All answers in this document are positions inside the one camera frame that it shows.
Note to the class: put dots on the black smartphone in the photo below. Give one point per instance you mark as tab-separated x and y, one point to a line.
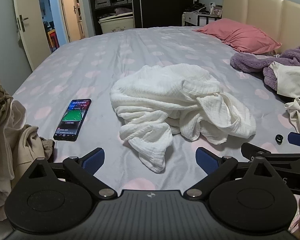
72	120

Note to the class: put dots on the folded lilac cloth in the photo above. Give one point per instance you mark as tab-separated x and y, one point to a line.
123	11

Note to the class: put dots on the white room door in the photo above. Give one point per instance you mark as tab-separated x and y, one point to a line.
27	0

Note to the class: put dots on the white nightstand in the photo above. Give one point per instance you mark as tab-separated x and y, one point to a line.
197	18

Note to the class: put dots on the pink pillow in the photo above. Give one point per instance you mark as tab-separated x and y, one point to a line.
237	33

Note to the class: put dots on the bed with pink dotted sheet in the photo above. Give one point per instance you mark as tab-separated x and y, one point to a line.
90	62

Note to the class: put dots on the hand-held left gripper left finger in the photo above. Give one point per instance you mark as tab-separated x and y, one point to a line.
96	158

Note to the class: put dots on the cream plastic storage bin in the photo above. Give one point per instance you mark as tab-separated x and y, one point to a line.
117	25

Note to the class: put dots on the smooth cream garment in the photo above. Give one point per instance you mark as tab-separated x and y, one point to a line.
292	80

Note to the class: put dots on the small photo frame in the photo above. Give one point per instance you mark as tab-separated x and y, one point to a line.
216	11

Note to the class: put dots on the beige garment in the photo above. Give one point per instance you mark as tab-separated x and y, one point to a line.
27	145

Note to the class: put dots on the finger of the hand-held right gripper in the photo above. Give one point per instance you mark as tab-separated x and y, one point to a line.
250	150
297	138

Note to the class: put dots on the white muslin garment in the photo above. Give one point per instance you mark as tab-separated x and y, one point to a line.
165	92

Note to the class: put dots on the beige padded headboard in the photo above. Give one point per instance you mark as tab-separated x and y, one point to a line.
265	7

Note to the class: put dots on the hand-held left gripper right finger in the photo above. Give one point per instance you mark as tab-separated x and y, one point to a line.
206	160

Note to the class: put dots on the red yellow framed object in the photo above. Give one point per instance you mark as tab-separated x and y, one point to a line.
52	40

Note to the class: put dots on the cream hallway door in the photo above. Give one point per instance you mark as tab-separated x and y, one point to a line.
70	5

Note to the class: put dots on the dark brown garment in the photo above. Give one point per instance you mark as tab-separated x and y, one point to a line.
48	147

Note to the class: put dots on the purple fleece robe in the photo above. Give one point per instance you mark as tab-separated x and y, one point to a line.
250	62

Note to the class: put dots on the dark wooden wardrobe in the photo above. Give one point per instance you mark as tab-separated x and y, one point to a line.
162	2

